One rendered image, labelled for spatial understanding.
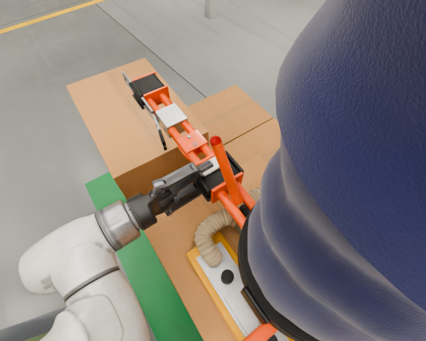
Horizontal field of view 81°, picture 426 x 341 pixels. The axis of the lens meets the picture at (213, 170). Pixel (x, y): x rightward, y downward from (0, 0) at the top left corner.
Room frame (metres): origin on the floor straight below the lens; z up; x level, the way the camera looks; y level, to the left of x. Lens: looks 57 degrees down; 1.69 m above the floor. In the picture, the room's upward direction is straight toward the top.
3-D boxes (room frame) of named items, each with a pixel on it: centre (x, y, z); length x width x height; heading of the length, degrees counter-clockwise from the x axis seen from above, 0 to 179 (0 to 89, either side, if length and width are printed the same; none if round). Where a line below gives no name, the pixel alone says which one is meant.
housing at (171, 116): (0.48, 0.11, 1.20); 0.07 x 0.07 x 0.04; 34
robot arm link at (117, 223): (0.19, 0.19, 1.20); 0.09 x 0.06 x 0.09; 34
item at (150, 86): (0.60, 0.18, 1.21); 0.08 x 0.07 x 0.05; 34
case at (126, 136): (0.82, 0.35, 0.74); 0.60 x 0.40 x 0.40; 33
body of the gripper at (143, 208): (0.23, 0.13, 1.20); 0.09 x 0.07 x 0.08; 124
